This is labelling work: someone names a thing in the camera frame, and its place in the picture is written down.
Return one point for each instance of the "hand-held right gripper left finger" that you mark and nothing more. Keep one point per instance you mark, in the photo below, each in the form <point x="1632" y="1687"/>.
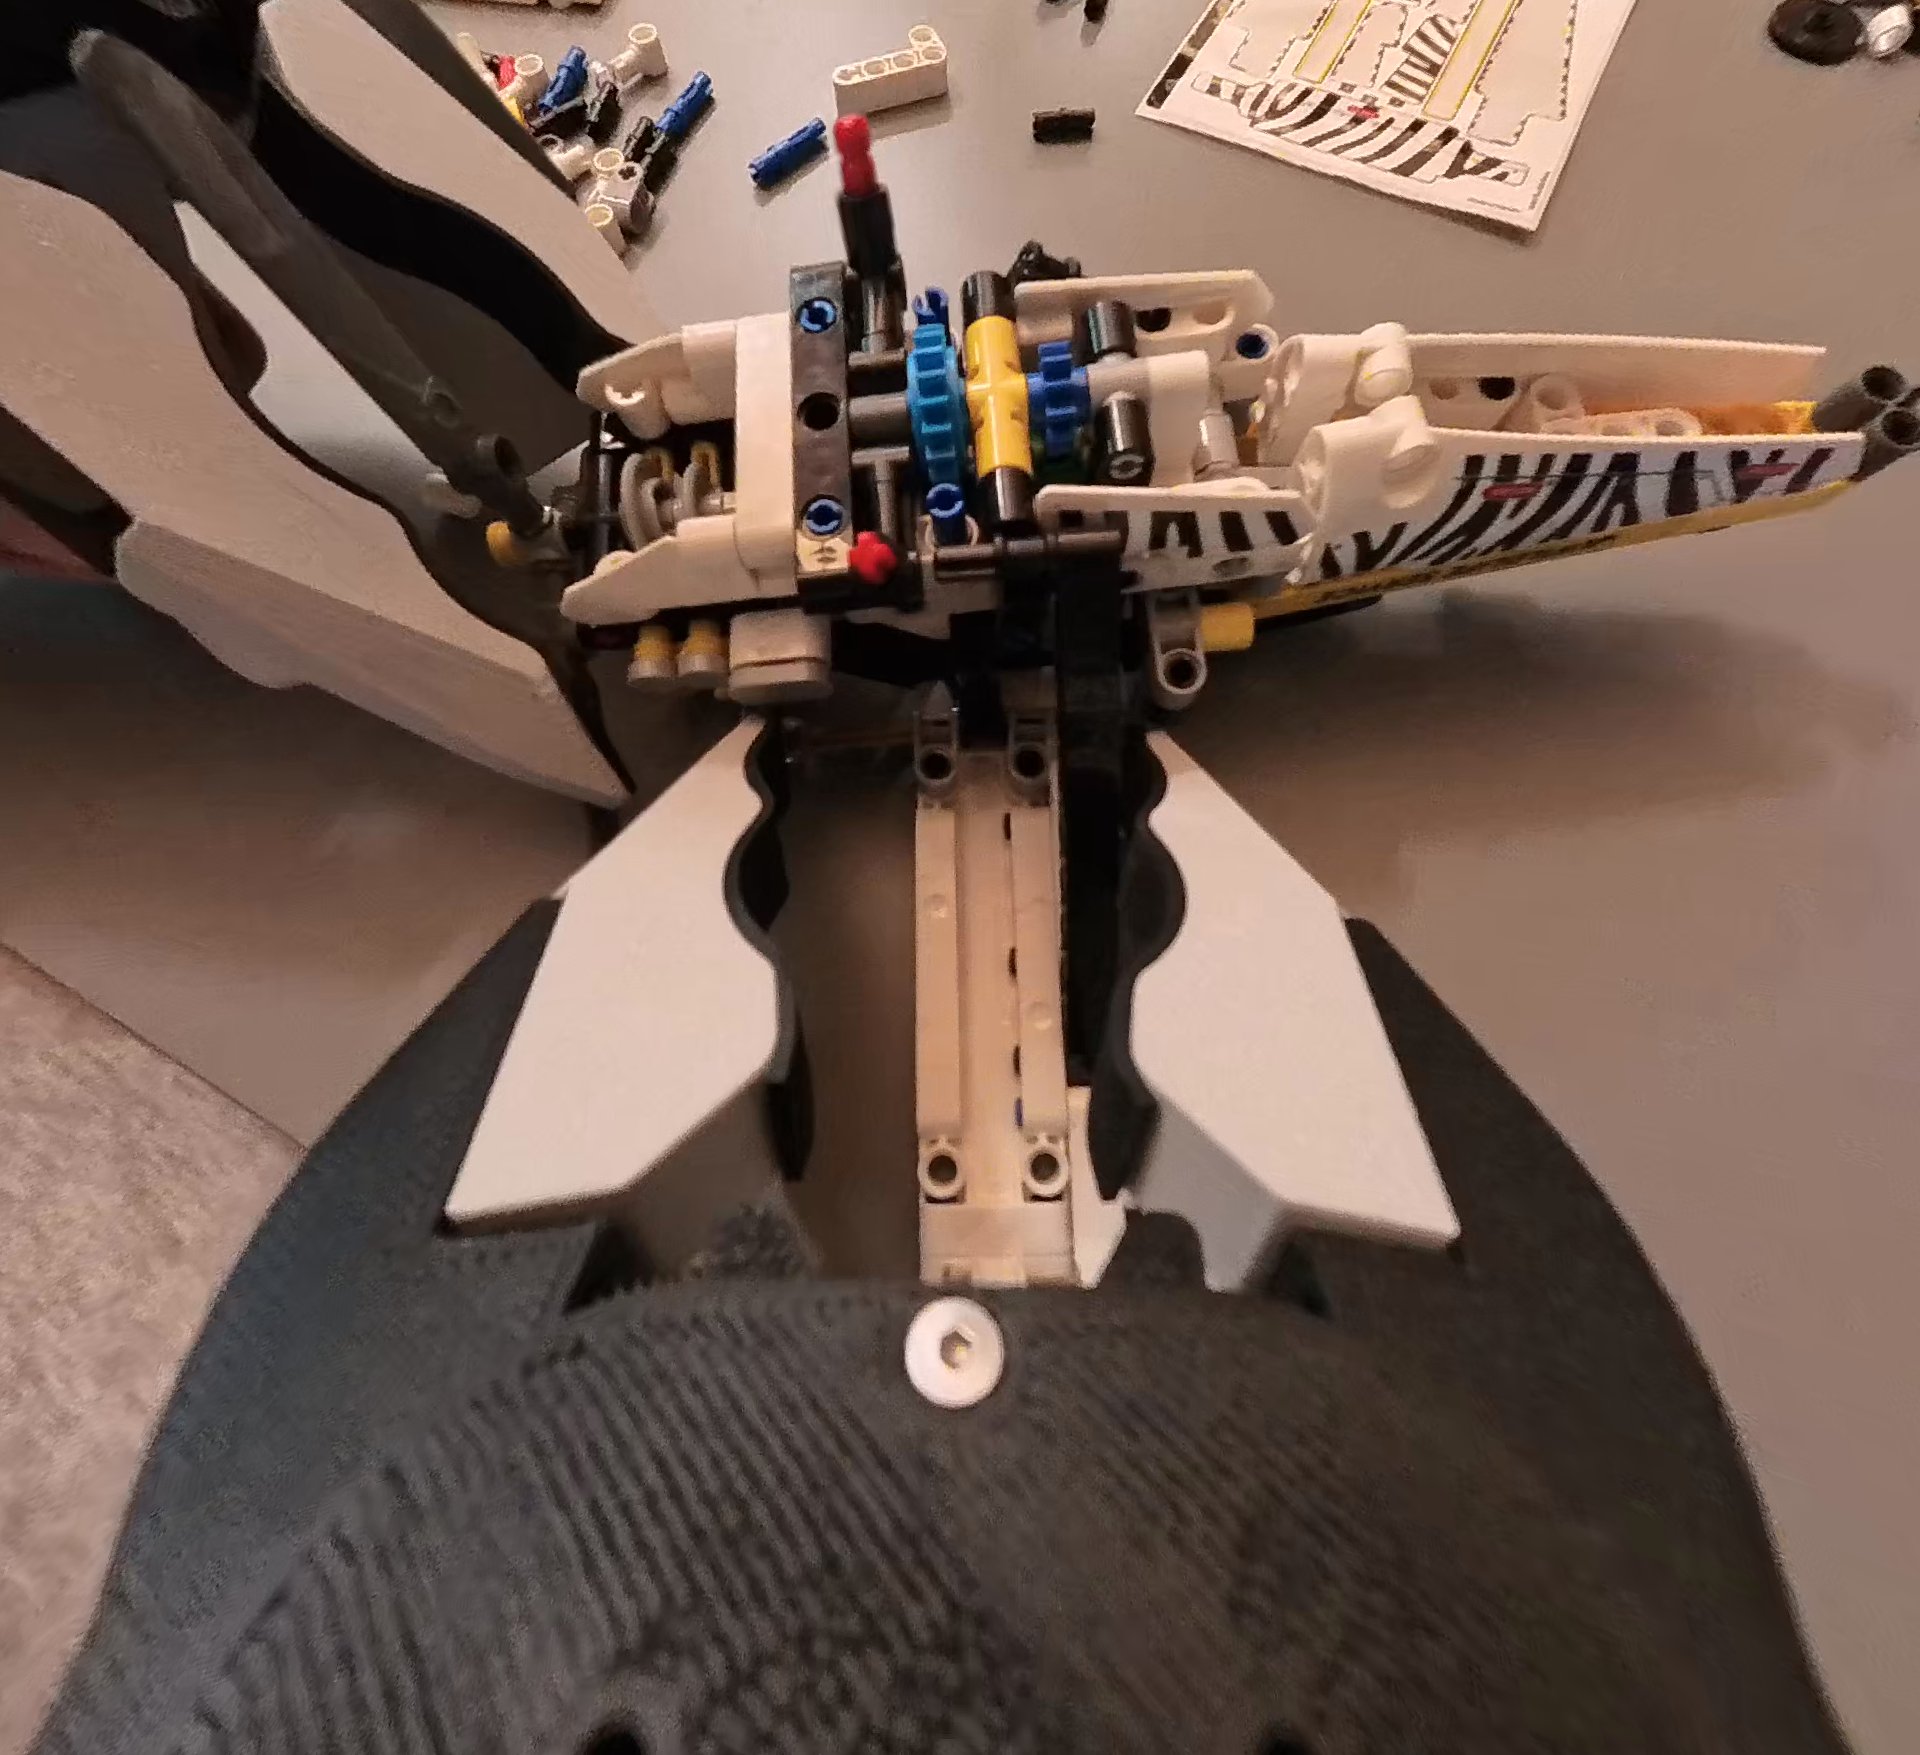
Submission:
<point x="634" y="1036"/>

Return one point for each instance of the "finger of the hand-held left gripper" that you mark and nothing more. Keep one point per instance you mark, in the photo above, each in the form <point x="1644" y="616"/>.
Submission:
<point x="300" y="555"/>
<point x="406" y="76"/>

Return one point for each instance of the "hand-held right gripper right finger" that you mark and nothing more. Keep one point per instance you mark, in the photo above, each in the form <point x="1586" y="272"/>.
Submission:
<point x="1291" y="1067"/>

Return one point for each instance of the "zebra striped lego helicopter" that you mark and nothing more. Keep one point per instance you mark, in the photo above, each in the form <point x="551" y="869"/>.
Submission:
<point x="1500" y="495"/>

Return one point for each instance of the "blue lego pin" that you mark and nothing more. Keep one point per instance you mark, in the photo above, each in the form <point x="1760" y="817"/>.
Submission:
<point x="790" y="151"/>

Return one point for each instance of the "white lego L beam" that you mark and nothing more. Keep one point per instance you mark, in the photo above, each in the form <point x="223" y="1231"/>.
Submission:
<point x="893" y="71"/>

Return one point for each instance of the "black lego connector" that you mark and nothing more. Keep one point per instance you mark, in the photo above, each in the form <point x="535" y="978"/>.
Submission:
<point x="1062" y="125"/>

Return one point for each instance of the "black lego dish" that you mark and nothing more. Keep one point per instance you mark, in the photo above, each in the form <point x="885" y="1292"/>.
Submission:
<point x="1816" y="27"/>

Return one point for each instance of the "lego minifigure parts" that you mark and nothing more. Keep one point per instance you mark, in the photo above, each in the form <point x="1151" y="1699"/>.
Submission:
<point x="1889" y="3"/>

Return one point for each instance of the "zebra sticker sheet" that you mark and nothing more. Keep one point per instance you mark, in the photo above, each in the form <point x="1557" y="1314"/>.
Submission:
<point x="1411" y="14"/>

